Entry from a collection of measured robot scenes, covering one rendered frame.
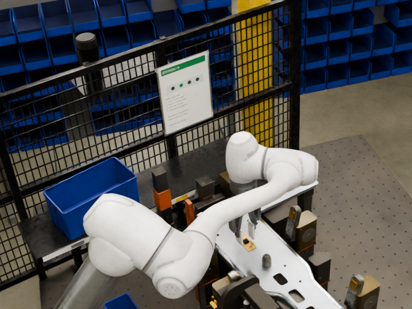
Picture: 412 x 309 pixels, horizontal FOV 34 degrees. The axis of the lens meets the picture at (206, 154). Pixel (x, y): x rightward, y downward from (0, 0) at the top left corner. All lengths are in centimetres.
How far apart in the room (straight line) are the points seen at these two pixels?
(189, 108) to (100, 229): 111
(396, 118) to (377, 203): 184
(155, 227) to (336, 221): 140
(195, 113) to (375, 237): 89
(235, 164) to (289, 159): 17
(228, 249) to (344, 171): 97
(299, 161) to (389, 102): 293
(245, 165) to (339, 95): 295
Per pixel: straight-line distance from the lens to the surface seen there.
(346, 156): 324
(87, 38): 241
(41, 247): 245
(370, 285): 220
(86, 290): 175
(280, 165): 202
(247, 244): 237
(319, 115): 475
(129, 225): 161
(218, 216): 182
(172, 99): 257
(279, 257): 233
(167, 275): 160
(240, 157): 206
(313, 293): 222
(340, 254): 277
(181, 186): 258
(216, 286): 215
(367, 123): 470
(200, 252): 167
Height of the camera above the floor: 268
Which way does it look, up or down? 37 degrees down
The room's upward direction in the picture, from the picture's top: 5 degrees counter-clockwise
